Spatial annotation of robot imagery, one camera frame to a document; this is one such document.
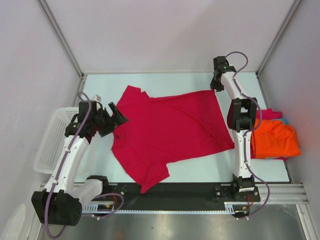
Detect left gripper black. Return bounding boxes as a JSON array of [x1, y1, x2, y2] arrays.
[[92, 102, 128, 137]]

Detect crimson red t shirt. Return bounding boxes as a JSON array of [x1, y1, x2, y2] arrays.
[[111, 86, 235, 194]]

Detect white perforated plastic basket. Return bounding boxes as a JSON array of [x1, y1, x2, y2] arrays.
[[33, 107, 79, 175]]

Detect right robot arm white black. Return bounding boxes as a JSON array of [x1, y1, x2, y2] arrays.
[[210, 56, 257, 202]]

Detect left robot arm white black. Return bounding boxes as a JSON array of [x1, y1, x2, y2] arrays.
[[31, 95, 129, 226]]

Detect folded magenta t shirt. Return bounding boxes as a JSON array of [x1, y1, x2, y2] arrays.
[[250, 108, 288, 161]]

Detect folded teal t shirt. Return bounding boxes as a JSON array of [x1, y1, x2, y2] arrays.
[[265, 118, 291, 161]]

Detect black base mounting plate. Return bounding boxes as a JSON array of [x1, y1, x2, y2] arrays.
[[109, 182, 261, 211]]

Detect folded orange t shirt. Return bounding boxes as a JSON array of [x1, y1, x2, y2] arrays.
[[251, 119, 301, 159]]

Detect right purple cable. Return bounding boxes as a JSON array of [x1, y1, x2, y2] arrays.
[[224, 51, 271, 221]]

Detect purple cable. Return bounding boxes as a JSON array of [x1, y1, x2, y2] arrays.
[[44, 91, 125, 238], [224, 51, 271, 221]]

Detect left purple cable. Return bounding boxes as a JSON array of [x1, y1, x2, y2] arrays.
[[44, 91, 125, 238]]

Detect aluminium extrusion rail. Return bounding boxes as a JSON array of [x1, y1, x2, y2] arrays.
[[37, 182, 310, 205]]

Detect white slotted cable duct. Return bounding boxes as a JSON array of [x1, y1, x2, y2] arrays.
[[82, 202, 236, 219]]

